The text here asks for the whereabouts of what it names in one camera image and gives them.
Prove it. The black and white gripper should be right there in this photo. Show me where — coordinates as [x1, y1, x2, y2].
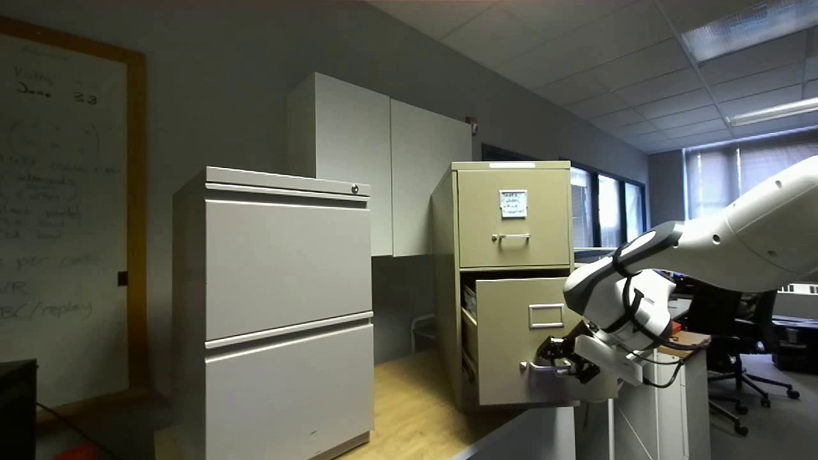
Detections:
[518, 328, 646, 403]

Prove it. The beige metal file cabinet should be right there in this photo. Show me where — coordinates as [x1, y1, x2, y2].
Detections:
[430, 157, 574, 415]

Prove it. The beige drawer with paper label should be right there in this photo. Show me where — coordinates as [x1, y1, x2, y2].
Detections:
[458, 165, 572, 268]

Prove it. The grey lateral cabinet drawer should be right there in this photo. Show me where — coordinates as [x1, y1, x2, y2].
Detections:
[203, 197, 375, 341]
[203, 322, 377, 460]

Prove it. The grey lateral file cabinet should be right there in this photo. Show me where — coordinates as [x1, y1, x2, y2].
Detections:
[171, 162, 377, 460]

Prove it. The white side table wooden top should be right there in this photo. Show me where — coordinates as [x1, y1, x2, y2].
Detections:
[572, 328, 715, 460]

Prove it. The white paper label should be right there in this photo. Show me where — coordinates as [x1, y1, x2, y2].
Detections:
[499, 185, 528, 221]

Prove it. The black office chair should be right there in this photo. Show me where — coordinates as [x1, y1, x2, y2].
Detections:
[680, 284, 802, 438]

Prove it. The window with blinds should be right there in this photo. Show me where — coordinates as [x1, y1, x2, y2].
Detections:
[683, 136, 818, 219]

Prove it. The fluorescent ceiling light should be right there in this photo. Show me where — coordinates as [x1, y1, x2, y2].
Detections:
[726, 95, 818, 129]

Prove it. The ceiling light panel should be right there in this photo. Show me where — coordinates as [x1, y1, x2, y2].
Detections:
[676, 0, 818, 65]

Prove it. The wood framed whiteboard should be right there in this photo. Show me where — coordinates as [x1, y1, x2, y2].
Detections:
[0, 14, 152, 414]

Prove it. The black box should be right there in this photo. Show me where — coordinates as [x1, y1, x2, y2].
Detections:
[0, 358, 41, 460]

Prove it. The white wall cabinet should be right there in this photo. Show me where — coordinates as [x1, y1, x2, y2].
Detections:
[285, 70, 476, 261]

